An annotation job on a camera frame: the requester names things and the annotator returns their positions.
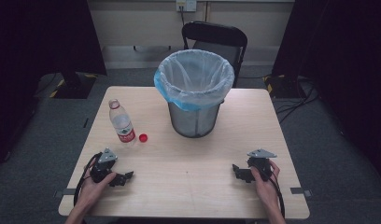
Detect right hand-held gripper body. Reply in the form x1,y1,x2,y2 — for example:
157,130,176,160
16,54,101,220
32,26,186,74
246,148,278,182

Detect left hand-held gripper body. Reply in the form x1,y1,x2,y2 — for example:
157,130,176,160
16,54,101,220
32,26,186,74
90,147,119,184

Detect clear plastic water bottle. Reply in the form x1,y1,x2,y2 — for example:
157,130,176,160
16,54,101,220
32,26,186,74
108,98,138,147

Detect grey mesh trash can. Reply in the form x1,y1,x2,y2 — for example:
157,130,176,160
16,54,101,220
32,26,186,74
167,98,226,139

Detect translucent blue trash bag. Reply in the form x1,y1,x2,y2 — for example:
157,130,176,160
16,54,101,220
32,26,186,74
153,49,235,113

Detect person's right hand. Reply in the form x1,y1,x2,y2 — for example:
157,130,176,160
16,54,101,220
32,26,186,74
249,159,282,210

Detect person's left hand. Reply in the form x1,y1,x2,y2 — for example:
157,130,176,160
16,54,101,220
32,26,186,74
79,163,118,207

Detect grey tape strip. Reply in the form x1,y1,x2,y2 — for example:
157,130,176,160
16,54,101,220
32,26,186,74
289,187,313,198
53,188,78,200

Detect black stand base striped tape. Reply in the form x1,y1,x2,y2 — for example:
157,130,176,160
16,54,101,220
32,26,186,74
49,72,98,100
262,74,305,100

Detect dark curtain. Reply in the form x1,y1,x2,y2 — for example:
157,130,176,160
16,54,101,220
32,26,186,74
0,0,107,167
272,0,381,185

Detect black folding chair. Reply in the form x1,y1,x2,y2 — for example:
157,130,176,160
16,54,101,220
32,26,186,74
181,21,248,89

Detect left hand-held gripper black cable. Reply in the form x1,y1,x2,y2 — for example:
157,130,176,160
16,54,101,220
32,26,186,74
73,151,103,207

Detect hand-held gripper black cable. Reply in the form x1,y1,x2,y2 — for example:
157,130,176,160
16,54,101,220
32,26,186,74
73,151,103,207
265,170,287,219

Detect right hand-held gripper black cable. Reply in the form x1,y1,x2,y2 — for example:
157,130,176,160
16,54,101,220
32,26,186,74
265,170,287,219

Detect black floor cables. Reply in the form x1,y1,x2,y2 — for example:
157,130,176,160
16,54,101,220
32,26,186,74
274,77,321,124

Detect black plug cable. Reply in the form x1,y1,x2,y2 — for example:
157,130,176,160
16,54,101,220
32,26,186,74
178,5,187,27

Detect white wall socket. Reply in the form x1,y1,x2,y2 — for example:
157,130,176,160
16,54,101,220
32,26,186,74
176,0,198,13

